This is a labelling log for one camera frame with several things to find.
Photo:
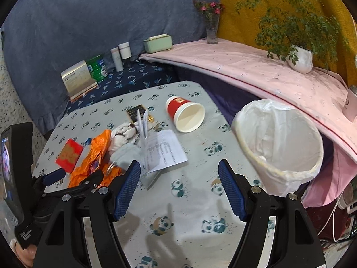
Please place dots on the white lined trash bin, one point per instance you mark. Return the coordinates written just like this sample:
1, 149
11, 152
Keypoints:
281, 143

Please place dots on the red paper cup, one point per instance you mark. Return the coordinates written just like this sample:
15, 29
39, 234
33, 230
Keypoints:
186, 115

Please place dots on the white blender appliance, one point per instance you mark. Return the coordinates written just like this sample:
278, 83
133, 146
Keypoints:
349, 198

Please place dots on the white tall tube bottle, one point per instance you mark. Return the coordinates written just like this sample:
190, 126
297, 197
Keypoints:
117, 59

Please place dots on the printed white paper sheet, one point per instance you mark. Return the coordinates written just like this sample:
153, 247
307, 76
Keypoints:
163, 150

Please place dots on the navy patterned cloth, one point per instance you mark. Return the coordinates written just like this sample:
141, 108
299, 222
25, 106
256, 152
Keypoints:
140, 75

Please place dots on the person's left hand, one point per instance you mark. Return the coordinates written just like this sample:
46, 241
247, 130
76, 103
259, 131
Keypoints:
26, 256

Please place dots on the glass vase pink flowers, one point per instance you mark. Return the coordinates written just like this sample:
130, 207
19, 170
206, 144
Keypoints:
211, 12

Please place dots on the white potted green plant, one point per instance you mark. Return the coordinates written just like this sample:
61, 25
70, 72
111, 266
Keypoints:
288, 25

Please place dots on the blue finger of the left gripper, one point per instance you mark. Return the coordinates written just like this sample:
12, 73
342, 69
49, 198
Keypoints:
53, 177

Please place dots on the red gold small packet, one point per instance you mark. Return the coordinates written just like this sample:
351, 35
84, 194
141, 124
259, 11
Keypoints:
69, 155

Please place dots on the green striped can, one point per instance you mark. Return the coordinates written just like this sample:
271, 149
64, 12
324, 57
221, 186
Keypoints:
97, 68

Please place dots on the white round jar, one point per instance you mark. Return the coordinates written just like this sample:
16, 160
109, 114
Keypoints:
125, 50

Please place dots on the red cloth cover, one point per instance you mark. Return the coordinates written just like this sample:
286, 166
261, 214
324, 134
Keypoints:
329, 221

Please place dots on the gold black cigarette box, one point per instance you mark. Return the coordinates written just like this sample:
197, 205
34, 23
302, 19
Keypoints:
132, 112

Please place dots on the mint green tissue box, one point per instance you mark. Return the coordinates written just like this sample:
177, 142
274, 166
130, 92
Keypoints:
158, 43

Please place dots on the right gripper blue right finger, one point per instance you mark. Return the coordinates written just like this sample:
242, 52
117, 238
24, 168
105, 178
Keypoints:
233, 192

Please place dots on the panda print tablecloth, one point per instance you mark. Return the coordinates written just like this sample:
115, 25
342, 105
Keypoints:
184, 219

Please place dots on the grey white knotted cloth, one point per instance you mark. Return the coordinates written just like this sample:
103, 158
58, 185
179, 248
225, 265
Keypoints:
121, 135

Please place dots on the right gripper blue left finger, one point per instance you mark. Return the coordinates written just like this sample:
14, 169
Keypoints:
127, 189

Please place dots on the pink bed sheet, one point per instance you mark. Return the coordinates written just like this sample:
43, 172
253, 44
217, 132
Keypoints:
318, 95

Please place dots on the phone on left gripper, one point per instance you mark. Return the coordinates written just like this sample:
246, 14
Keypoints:
16, 162

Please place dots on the orange plastic wrapper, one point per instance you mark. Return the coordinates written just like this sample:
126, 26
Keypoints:
95, 160

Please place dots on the pink insulated mug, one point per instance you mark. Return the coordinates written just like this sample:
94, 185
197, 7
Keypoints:
350, 107

